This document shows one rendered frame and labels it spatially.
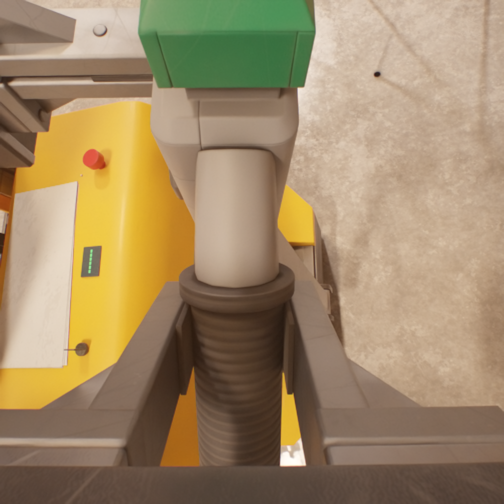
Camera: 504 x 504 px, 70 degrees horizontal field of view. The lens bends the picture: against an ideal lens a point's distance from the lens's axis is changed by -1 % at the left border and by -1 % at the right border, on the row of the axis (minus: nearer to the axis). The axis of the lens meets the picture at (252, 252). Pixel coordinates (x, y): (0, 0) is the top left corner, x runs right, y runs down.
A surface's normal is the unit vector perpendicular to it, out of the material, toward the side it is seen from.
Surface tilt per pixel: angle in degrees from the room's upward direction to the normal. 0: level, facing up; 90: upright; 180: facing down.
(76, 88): 90
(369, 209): 0
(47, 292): 0
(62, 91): 90
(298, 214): 22
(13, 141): 106
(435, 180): 0
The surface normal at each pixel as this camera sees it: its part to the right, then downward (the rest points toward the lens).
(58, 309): -0.27, -0.22
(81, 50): 0.00, -0.23
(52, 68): 0.00, 0.97
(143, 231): 0.49, -0.21
